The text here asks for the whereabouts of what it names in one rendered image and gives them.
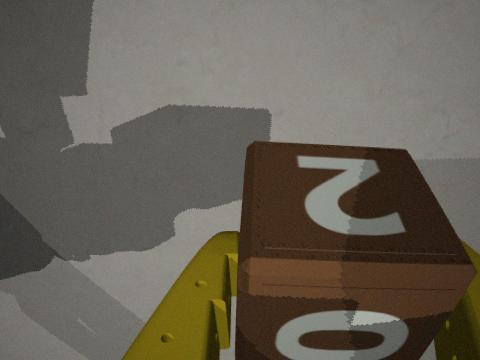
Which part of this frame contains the brown calendar cube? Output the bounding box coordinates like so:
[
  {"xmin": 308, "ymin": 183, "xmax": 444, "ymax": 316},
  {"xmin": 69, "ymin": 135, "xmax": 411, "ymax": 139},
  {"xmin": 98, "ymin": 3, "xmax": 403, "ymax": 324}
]
[{"xmin": 235, "ymin": 141, "xmax": 478, "ymax": 360}]

